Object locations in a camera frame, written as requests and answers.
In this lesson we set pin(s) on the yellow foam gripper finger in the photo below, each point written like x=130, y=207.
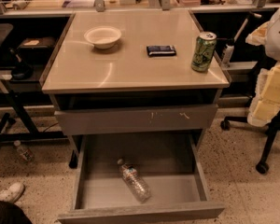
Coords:
x=266, y=103
x=258, y=36

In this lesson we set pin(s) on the clear plastic water bottle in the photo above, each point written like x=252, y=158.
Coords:
x=137, y=185

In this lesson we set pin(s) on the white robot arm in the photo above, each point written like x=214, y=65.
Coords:
x=272, y=46

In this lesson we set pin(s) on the white spray bottle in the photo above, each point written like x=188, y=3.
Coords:
x=227, y=53

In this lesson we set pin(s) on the closed grey top drawer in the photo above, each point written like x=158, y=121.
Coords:
x=136, y=119

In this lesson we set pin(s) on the grey drawer cabinet with counter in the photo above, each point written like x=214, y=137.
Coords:
x=124, y=76

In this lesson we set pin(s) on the open grey middle drawer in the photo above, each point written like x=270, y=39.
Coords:
x=168, y=162

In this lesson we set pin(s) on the water bottle on floor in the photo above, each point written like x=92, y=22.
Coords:
x=24, y=151

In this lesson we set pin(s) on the green drink can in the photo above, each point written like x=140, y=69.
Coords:
x=204, y=50

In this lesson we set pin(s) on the dark blue snack packet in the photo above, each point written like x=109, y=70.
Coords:
x=156, y=51

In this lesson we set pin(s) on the white paper bowl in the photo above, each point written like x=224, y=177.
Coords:
x=103, y=37

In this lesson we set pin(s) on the black box on shelf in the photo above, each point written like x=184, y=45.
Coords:
x=41, y=46

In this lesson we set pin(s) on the white shoe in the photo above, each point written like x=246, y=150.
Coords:
x=13, y=193

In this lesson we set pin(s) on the dark trouser leg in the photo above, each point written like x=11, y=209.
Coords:
x=11, y=214

